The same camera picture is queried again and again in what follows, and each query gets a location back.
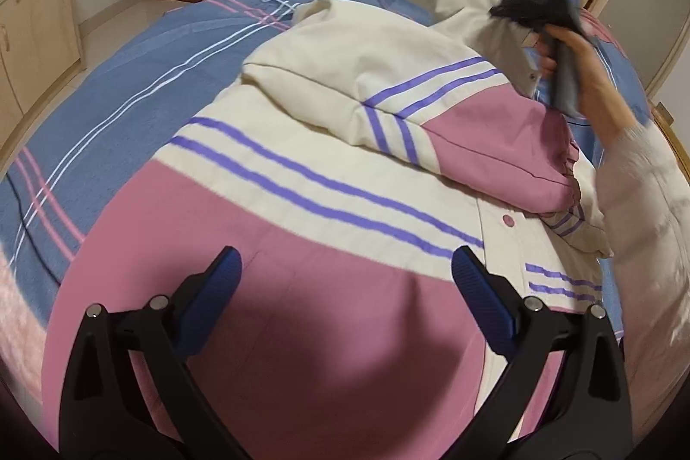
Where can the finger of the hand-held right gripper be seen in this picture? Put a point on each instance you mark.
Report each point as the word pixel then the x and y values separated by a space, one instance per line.
pixel 517 7

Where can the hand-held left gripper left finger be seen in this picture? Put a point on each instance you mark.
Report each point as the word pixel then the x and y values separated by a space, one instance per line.
pixel 215 290

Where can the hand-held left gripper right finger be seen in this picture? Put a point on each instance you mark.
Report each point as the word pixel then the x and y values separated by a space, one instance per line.
pixel 482 293

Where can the pink and cream striped jacket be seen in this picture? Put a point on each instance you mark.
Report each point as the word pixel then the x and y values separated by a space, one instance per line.
pixel 334 201

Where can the person's right forearm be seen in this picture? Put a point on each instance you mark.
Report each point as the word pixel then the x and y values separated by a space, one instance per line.
pixel 641 244

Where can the person's right hand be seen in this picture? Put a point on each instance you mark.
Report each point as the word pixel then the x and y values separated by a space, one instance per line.
pixel 590 72

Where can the pink fuzzy blanket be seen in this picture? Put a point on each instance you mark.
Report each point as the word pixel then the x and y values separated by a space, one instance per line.
pixel 21 320

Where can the blue plaid bed sheet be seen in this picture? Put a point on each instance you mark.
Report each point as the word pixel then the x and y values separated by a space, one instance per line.
pixel 124 104

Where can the light wooden cabinet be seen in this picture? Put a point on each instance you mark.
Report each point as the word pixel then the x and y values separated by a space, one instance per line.
pixel 37 29

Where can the wooden bed frame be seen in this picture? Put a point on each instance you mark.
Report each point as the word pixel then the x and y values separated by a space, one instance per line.
pixel 671 131

